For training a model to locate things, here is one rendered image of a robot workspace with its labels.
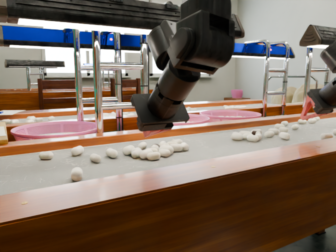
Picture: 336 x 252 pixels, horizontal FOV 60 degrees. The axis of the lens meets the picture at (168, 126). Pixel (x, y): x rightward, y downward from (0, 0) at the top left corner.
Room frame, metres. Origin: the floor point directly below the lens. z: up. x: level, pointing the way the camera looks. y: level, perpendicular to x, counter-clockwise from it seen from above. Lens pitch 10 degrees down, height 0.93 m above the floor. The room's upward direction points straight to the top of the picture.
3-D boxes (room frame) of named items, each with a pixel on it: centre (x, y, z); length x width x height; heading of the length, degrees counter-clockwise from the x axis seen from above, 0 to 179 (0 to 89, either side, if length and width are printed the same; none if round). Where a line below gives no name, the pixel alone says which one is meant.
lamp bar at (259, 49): (1.72, -0.50, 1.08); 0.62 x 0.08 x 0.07; 120
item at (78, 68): (1.18, 0.30, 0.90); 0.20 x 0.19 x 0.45; 120
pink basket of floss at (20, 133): (0.92, 0.35, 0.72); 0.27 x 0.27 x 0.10
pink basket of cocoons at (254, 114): (1.27, -0.27, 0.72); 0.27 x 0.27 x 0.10
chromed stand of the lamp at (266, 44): (1.66, -0.54, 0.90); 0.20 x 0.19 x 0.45; 120
